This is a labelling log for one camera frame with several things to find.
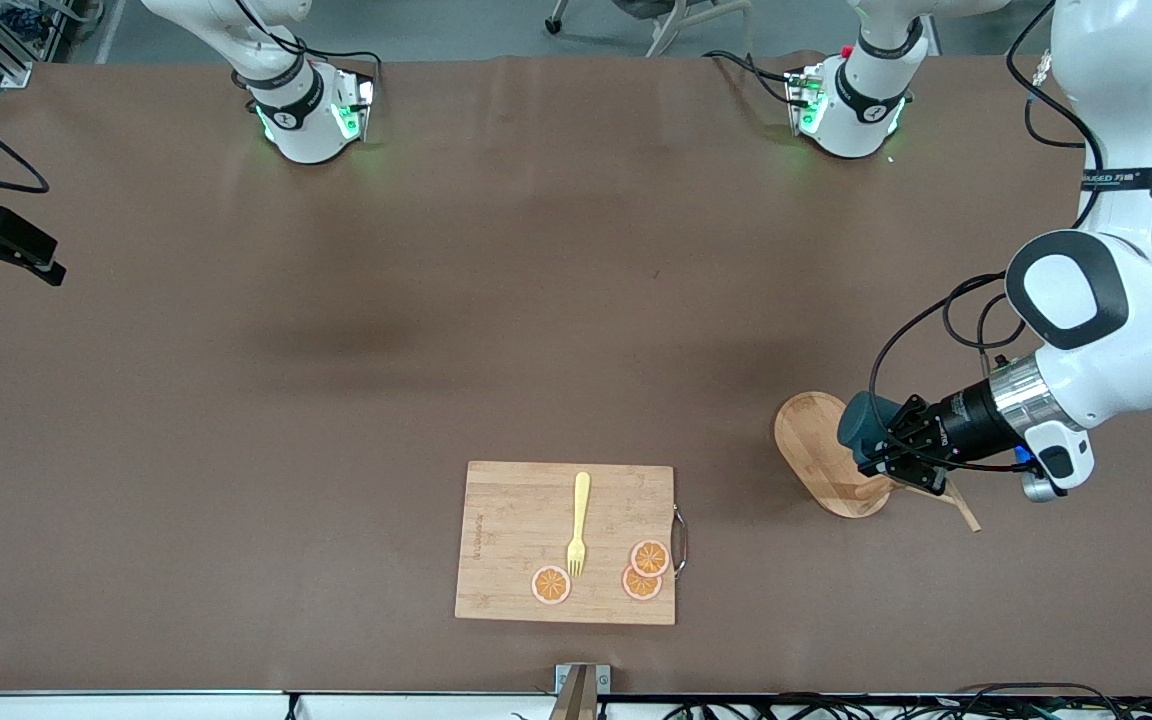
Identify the orange slice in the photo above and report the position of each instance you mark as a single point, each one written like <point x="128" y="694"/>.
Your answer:
<point x="639" y="588"/>
<point x="551" y="585"/>
<point x="650" y="558"/>

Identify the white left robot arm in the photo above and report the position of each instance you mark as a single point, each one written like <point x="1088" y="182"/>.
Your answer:
<point x="1126" y="60"/>

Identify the office chair base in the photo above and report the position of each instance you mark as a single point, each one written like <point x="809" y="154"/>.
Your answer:
<point x="676" y="15"/>

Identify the white table edge rail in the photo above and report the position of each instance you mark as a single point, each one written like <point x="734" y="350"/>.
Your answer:
<point x="86" y="706"/>

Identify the yellow plastic fork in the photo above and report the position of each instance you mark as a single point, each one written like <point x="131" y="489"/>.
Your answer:
<point x="581" y="500"/>

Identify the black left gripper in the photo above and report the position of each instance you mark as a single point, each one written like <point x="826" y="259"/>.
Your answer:
<point x="961" y="417"/>

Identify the teal ribbed cup yellow inside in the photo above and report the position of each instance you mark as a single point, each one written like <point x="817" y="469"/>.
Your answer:
<point x="861" y="425"/>

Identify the wooden cup rack with pegs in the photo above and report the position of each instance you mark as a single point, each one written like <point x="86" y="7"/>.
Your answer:
<point x="816" y="450"/>

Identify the aluminium profile bracket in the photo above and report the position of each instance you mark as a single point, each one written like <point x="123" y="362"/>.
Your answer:
<point x="578" y="690"/>

